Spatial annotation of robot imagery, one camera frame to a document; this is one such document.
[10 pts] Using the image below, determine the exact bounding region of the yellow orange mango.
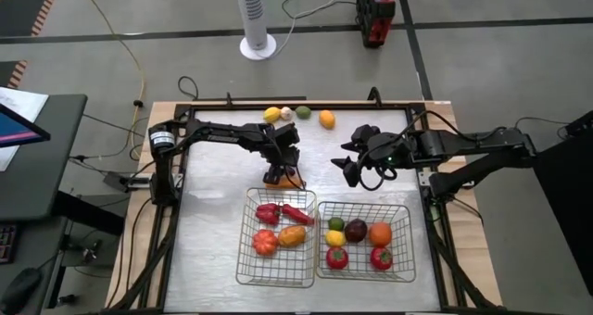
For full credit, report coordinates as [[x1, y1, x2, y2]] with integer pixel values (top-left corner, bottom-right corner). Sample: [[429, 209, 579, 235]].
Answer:
[[318, 109, 336, 131]]

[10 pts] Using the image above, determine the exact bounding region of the dark purple plum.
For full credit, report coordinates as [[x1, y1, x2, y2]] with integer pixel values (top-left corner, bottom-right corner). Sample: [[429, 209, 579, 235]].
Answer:
[[344, 218, 369, 244]]

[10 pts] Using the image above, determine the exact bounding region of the red black equipment case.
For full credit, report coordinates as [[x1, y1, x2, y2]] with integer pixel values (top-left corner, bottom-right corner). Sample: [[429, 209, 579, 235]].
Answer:
[[355, 0, 397, 49]]

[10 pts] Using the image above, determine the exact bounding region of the grey power adapter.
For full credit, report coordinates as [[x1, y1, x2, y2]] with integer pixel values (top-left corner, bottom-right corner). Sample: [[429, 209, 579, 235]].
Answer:
[[102, 170, 154, 194]]

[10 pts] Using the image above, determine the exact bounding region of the orange carrot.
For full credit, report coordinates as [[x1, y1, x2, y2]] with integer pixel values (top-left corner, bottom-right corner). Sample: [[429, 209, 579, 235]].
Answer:
[[263, 173, 307, 190]]

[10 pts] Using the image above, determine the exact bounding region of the orange tomato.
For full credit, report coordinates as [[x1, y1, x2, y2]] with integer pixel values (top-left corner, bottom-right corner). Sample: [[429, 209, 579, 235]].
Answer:
[[251, 229, 280, 257]]

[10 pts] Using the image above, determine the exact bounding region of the dark grey desk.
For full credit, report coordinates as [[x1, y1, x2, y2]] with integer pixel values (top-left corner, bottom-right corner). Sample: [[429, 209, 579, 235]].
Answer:
[[0, 94, 89, 223]]

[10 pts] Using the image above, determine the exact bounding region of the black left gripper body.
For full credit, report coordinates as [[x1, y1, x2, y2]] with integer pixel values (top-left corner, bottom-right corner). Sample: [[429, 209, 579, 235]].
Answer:
[[259, 128, 302, 168]]

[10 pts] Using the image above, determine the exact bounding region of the long red pepper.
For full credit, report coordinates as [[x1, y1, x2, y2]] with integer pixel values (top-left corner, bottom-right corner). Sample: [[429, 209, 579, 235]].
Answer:
[[280, 203, 316, 227]]

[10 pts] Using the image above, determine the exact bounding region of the black computer mouse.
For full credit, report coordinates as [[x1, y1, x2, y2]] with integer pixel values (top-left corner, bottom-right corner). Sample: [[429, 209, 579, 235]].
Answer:
[[0, 267, 43, 314]]

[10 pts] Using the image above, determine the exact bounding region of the red tomato with green calyx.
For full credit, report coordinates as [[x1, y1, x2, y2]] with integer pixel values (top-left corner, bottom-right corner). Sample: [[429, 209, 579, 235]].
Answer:
[[369, 246, 394, 271], [325, 246, 349, 271]]

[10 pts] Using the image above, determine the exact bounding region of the red bell pepper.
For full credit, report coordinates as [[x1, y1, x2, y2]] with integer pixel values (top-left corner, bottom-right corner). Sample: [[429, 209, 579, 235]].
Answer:
[[255, 202, 282, 227]]

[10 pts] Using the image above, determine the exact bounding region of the white tower fan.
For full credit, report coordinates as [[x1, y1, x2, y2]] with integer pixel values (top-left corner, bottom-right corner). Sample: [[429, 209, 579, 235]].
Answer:
[[233, 0, 278, 61]]

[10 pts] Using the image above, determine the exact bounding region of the black cabinet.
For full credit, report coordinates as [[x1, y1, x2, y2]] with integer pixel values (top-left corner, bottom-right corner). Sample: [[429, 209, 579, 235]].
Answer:
[[527, 110, 593, 297]]

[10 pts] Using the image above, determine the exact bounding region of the white floor cable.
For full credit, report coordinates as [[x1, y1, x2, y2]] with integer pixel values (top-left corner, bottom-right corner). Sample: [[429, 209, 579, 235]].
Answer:
[[261, 0, 358, 59]]

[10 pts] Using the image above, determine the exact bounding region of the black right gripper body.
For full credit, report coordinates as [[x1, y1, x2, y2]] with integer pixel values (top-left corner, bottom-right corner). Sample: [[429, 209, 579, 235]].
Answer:
[[352, 123, 416, 169]]

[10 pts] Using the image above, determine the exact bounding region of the yellow floor cable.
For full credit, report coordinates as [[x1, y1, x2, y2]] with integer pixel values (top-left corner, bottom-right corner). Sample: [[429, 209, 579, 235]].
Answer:
[[73, 0, 147, 161]]

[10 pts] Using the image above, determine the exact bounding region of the black thin floor cable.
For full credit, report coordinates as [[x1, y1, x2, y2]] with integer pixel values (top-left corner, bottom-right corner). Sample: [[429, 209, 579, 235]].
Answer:
[[514, 116, 571, 143]]

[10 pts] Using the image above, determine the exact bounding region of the computer monitor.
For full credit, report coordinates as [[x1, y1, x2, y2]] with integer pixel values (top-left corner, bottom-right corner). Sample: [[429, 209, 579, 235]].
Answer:
[[0, 102, 52, 149]]

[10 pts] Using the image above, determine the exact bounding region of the black mat with striped edge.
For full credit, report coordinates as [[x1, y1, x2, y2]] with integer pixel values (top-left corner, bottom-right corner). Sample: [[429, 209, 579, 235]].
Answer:
[[0, 59, 29, 89], [0, 0, 64, 38]]

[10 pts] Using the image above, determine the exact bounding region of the yellow lemon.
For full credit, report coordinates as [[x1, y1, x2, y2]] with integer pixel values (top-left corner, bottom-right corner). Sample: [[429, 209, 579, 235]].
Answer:
[[262, 106, 283, 124], [324, 229, 347, 248]]

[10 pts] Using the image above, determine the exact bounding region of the metal wire basket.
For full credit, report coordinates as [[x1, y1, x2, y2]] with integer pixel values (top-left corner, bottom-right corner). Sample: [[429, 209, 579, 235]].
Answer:
[[315, 200, 417, 284], [234, 187, 319, 289]]

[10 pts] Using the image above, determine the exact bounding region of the black keyboard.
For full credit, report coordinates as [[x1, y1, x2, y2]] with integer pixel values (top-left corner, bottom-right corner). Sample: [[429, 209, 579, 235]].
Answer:
[[0, 224, 19, 265]]

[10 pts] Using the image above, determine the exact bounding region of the black table frame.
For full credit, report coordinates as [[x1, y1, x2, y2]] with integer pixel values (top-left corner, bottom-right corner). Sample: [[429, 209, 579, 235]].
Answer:
[[104, 94, 506, 315]]

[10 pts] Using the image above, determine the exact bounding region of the black looped floor cable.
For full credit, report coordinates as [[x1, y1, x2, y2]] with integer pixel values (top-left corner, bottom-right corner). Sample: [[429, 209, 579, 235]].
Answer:
[[177, 75, 200, 101]]

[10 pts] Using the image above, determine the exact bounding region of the round orange fruit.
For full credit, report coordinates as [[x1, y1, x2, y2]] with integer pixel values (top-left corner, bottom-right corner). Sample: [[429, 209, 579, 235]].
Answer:
[[368, 220, 394, 248]]

